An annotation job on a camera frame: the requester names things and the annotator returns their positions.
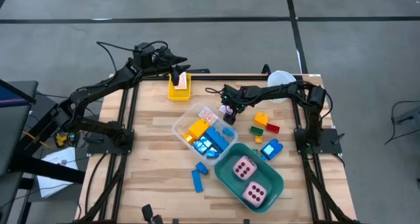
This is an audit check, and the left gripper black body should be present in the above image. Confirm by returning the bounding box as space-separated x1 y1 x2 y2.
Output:
133 42 171 76

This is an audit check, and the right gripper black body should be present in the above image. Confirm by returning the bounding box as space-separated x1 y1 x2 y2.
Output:
222 83 247 115

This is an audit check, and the pink playing card box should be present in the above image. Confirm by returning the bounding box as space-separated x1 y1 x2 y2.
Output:
175 72 188 91

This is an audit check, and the large blue toy brick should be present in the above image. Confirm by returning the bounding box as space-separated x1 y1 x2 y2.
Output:
203 126 230 152

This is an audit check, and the orange-yellow toy brick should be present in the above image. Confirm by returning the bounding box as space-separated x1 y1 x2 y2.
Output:
253 111 270 128

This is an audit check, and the shiny blue toy brick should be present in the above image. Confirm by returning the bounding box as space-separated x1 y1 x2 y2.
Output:
192 135 213 155

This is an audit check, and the pink foam die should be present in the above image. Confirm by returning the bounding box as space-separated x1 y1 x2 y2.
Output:
232 155 258 181
241 181 267 208

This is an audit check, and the long blue brick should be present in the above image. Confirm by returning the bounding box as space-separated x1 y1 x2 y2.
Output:
191 169 204 193

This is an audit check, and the pale pink card box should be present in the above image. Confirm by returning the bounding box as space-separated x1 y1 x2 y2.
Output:
198 106 220 125

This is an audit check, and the small yellow plastic bin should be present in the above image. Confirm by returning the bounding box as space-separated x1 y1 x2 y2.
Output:
167 73 192 102

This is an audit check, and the red toy brick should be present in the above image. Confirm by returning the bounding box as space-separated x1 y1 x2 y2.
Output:
265 123 281 135

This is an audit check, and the clear plastic container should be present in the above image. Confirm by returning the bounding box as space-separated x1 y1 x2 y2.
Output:
171 102 240 168

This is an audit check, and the white jack-o'-lantern bucket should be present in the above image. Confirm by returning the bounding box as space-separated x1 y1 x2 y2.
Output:
267 70 298 104

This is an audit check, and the blue brick with pale window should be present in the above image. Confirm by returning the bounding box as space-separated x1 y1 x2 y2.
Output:
260 138 284 162

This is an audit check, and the teal plastic bin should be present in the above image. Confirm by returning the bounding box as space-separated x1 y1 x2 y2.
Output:
213 142 285 214

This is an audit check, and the black boxy object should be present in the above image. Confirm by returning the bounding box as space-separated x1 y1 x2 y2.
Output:
141 203 164 224

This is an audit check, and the white paper sheet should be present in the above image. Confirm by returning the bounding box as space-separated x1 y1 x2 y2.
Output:
35 146 79 199

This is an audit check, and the blue-faced monitor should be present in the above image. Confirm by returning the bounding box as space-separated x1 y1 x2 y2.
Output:
0 79 38 108

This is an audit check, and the black equipment stand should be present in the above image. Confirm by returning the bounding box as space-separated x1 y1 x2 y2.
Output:
0 79 87 224

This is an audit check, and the black furniture leg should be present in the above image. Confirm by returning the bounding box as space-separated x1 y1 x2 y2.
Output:
394 104 420 125

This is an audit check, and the black aluminium table frame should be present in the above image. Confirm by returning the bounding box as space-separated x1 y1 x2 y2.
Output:
73 73 360 224

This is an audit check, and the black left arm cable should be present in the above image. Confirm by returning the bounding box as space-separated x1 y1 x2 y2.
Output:
96 41 170 74

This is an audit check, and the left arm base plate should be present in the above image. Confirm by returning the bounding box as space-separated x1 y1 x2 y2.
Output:
85 127 135 155

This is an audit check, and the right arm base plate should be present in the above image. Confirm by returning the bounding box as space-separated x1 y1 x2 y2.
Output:
294 127 343 155

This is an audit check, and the yellow cable plug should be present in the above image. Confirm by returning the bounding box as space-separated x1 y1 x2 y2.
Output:
54 134 68 148

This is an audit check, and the black floor cable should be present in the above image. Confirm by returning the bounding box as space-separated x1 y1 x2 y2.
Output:
384 100 420 146

